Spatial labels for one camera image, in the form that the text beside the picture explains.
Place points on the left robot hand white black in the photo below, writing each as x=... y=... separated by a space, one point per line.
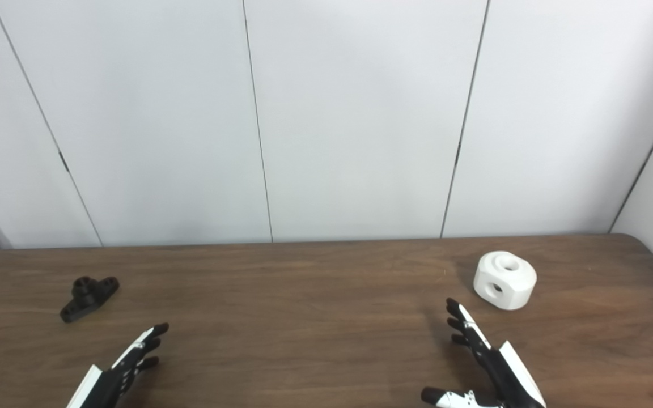
x=117 y=379

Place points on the black flanged holder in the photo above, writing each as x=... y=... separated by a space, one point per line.
x=85 y=297

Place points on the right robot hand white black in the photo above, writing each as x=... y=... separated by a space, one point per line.
x=502 y=374

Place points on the round white piece with holes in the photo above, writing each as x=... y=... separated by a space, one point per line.
x=516 y=286

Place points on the black wall panel clip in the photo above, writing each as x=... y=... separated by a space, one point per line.
x=64 y=162

